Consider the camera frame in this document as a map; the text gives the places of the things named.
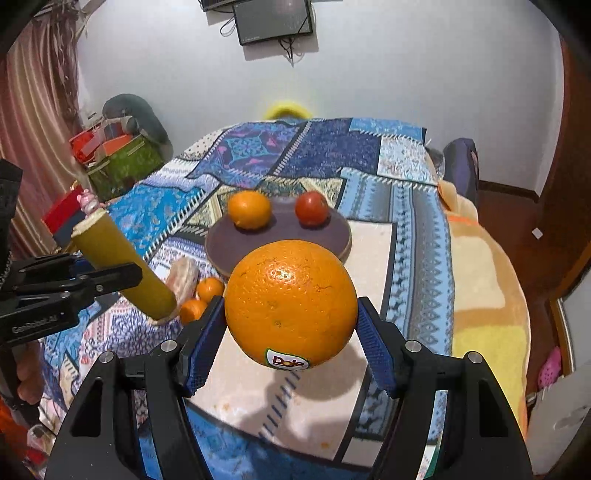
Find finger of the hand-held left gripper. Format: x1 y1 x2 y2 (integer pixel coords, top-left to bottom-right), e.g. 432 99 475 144
11 253 89 283
14 262 143 309

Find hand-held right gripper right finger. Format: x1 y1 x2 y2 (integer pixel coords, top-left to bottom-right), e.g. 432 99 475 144
356 296 536 480

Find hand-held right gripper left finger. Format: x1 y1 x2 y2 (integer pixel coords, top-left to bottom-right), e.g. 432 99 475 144
44 296 226 480

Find yellow-green sugarcane piece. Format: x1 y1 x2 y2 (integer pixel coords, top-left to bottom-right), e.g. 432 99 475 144
70 210 178 322

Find large orange with sticker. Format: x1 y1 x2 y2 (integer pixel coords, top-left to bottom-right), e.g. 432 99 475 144
224 240 358 371

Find round dark wooden plate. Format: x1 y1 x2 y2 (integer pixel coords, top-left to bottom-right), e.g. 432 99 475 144
205 208 353 280

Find person's left hand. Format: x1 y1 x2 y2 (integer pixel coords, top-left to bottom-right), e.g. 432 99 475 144
16 344 45 403

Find small tangerine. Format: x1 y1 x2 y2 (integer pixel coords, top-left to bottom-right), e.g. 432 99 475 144
179 299 208 325
197 277 225 303

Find red box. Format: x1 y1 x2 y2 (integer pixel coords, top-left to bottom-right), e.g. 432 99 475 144
41 190 86 247

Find peeled citrus fruit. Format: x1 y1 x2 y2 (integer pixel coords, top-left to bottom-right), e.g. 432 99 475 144
166 257 201 303

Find pink figurine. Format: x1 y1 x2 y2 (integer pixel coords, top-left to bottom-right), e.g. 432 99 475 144
78 189 100 215

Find green patterned box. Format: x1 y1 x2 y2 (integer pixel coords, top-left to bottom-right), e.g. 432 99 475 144
87 136 166 201

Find orange and yellow blanket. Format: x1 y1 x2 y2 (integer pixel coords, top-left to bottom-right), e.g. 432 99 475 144
436 179 532 437

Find blue patchwork blanket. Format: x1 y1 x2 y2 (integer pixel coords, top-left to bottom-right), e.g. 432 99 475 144
39 117 455 480

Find orange box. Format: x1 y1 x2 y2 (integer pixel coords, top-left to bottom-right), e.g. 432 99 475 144
69 122 134 164

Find medium orange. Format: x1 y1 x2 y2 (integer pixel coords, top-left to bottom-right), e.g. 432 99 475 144
228 190 272 230

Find pink striped curtain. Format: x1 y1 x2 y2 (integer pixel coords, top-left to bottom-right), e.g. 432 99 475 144
0 9 88 259

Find red tomato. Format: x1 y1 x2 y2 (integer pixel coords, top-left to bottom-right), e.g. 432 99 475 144
295 191 330 228

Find grey neck cushion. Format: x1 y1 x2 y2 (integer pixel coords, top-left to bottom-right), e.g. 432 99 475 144
102 93 174 155

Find pink clog shoe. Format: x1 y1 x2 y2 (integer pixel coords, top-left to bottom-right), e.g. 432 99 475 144
538 347 564 392

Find white bag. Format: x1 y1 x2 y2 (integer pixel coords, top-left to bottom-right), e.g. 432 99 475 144
526 373 591 462

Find dark blue chair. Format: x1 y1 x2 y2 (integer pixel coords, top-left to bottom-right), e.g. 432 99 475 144
441 137 481 206

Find yellow pillow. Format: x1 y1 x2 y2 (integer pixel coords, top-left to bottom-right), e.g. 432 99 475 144
263 99 314 121

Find brown wooden door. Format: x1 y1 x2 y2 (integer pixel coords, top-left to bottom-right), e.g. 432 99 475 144
536 37 591 379

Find black monitor cables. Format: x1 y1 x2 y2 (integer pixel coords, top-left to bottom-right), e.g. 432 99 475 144
219 18 311 68

